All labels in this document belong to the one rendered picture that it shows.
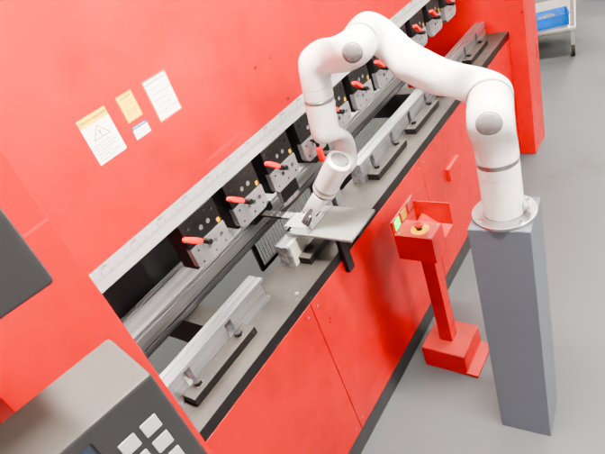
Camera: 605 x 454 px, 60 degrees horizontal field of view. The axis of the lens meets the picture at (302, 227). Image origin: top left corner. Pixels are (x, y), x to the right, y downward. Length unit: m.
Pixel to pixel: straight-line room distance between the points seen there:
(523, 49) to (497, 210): 2.17
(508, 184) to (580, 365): 1.19
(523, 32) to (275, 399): 2.71
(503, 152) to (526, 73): 2.24
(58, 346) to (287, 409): 0.95
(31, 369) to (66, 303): 0.13
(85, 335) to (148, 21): 0.79
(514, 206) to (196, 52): 1.01
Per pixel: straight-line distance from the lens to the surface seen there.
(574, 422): 2.41
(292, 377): 1.83
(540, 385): 2.12
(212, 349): 1.69
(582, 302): 2.84
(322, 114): 1.57
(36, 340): 1.09
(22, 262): 0.57
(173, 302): 1.89
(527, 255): 1.68
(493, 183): 1.58
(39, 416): 0.71
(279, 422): 1.85
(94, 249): 1.36
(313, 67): 1.51
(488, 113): 1.41
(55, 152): 1.30
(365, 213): 1.86
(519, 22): 3.64
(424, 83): 1.47
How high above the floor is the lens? 1.99
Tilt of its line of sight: 32 degrees down
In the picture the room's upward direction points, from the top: 21 degrees counter-clockwise
